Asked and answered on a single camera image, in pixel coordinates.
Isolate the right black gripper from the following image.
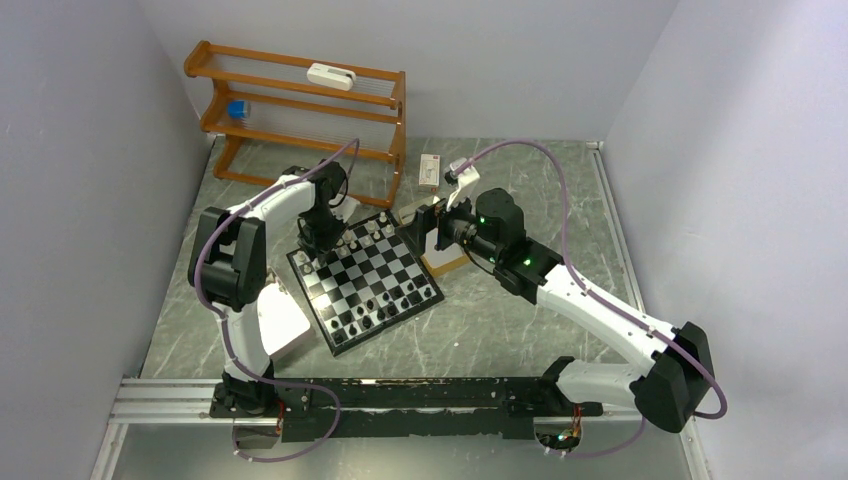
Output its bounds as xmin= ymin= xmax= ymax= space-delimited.
xmin=394 ymin=183 xmax=501 ymax=264

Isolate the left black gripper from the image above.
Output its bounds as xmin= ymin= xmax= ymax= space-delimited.
xmin=298 ymin=206 xmax=350 ymax=266

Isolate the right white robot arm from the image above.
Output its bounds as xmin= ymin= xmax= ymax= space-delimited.
xmin=401 ymin=188 xmax=716 ymax=433

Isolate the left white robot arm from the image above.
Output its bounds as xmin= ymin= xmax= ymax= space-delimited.
xmin=188 ymin=159 xmax=348 ymax=416

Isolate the black white chess board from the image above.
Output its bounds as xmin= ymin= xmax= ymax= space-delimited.
xmin=287 ymin=210 xmax=444 ymax=356

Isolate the silver tin with white pieces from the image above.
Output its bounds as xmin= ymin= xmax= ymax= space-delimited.
xmin=257 ymin=282 xmax=313 ymax=361

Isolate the small white red box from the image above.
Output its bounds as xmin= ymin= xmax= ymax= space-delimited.
xmin=418 ymin=153 xmax=441 ymax=190

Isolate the wooden three-tier rack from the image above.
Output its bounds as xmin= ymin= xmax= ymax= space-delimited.
xmin=183 ymin=40 xmax=407 ymax=208

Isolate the blue cap on rack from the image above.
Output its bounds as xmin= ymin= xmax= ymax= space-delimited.
xmin=226 ymin=100 xmax=251 ymax=120

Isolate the white device on rack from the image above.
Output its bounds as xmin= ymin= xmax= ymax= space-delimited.
xmin=306 ymin=63 xmax=357 ymax=91

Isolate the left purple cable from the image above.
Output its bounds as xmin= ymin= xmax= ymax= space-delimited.
xmin=195 ymin=137 xmax=362 ymax=464

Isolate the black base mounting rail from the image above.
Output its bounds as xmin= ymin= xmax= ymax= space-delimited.
xmin=209 ymin=372 xmax=604 ymax=442

